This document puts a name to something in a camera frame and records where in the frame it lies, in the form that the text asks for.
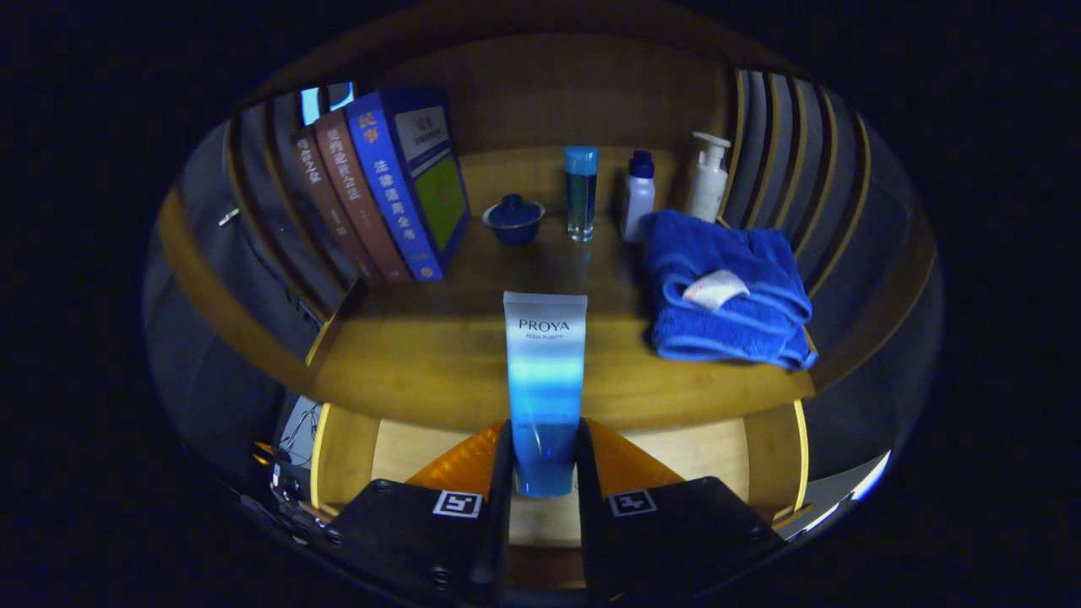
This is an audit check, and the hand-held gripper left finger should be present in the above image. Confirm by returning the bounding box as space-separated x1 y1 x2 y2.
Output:
325 420 514 605

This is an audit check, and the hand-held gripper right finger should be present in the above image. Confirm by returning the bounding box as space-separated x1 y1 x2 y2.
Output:
576 418 786 605

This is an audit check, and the blue and white tube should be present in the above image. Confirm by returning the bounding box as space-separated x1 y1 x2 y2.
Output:
503 291 589 499

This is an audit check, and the wooden countertop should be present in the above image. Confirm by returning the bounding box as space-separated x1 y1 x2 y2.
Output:
308 148 818 432

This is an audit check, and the wooden cabinet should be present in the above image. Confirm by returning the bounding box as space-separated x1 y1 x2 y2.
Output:
156 4 938 592

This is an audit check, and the folded blue towel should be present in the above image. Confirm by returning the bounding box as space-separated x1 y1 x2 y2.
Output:
644 209 818 371

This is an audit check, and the blue lidded teacup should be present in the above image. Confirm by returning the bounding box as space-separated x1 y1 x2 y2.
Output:
482 193 546 246

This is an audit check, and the white bottle with blue cap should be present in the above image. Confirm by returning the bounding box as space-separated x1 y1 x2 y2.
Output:
622 150 656 244

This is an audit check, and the reddish brown book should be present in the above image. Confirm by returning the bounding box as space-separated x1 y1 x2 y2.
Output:
314 108 415 284

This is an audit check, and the thick blue book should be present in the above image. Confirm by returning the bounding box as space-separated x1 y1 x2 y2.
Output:
345 88 472 282

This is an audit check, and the dark brown book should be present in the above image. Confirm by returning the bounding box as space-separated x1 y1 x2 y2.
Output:
291 127 381 284

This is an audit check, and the teal glass bottle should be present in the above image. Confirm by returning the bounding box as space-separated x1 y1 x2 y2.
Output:
563 146 599 243

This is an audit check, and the white pump bottle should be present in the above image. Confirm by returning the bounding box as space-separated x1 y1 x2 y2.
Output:
686 132 732 224

